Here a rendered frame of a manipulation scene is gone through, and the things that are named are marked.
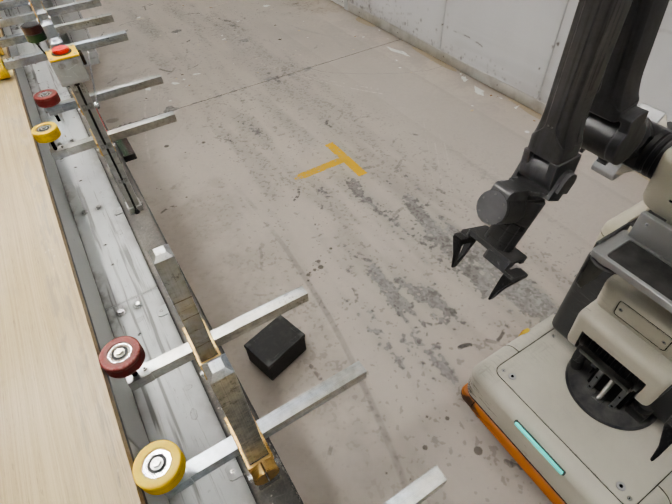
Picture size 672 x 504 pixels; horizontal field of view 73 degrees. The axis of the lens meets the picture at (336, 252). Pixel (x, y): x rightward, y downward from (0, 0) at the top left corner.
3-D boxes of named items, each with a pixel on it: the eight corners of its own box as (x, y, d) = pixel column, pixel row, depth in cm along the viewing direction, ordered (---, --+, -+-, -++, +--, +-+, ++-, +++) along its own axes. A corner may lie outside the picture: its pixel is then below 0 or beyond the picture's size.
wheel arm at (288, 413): (358, 368, 100) (358, 358, 97) (367, 380, 98) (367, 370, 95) (164, 483, 85) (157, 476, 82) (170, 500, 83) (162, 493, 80)
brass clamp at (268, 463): (254, 413, 94) (249, 402, 90) (284, 472, 86) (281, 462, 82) (226, 429, 92) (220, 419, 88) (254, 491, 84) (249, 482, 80)
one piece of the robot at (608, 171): (623, 148, 96) (642, 101, 87) (645, 159, 93) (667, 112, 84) (589, 169, 93) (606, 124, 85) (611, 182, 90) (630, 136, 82)
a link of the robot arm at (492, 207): (581, 173, 74) (537, 148, 79) (545, 171, 67) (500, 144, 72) (540, 234, 80) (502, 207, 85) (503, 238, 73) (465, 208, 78)
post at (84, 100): (140, 202, 154) (81, 73, 121) (144, 210, 151) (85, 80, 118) (127, 207, 153) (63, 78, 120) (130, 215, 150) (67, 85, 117)
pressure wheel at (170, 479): (158, 516, 80) (135, 498, 72) (149, 474, 85) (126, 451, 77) (202, 494, 82) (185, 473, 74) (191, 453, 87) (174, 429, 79)
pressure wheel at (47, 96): (68, 113, 178) (54, 85, 169) (72, 122, 173) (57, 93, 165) (46, 119, 175) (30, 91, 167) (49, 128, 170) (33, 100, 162)
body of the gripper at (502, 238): (506, 270, 81) (530, 237, 77) (463, 235, 86) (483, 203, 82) (522, 264, 85) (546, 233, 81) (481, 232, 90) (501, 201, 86)
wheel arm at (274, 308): (302, 294, 115) (301, 283, 112) (309, 303, 113) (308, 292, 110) (130, 381, 100) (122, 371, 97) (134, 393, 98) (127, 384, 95)
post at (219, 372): (271, 467, 98) (223, 349, 63) (279, 482, 95) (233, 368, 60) (256, 476, 96) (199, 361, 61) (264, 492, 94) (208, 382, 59)
